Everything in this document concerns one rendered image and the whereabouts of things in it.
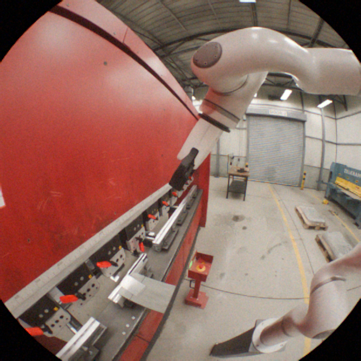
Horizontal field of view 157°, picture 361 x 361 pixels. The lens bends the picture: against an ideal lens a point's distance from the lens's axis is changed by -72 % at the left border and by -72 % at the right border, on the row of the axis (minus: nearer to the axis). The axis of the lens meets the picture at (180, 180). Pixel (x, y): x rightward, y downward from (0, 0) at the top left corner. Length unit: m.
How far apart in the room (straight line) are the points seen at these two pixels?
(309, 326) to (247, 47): 0.51
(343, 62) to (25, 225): 0.67
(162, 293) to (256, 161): 7.29
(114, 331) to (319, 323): 0.81
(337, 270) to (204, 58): 0.52
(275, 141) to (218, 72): 7.54
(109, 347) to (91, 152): 0.90
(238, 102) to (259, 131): 7.35
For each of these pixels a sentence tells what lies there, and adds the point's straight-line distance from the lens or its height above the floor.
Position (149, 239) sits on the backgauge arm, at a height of 0.85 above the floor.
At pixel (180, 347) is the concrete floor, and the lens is 1.68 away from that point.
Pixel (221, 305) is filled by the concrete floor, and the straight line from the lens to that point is 1.85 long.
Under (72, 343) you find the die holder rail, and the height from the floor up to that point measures 0.97.
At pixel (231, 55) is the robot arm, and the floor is 1.80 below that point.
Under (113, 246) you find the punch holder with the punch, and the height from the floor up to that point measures 1.30.
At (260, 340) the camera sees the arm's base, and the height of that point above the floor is 1.01.
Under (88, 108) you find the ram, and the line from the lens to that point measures 0.47.
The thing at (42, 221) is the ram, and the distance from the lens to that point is 0.40.
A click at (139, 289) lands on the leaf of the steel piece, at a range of 0.79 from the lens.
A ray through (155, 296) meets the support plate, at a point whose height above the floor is 1.00.
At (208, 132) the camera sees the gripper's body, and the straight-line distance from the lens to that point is 0.24.
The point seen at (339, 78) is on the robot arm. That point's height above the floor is 1.82.
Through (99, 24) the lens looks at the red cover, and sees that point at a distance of 0.64.
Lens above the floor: 1.68
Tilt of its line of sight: 15 degrees down
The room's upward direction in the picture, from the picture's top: straight up
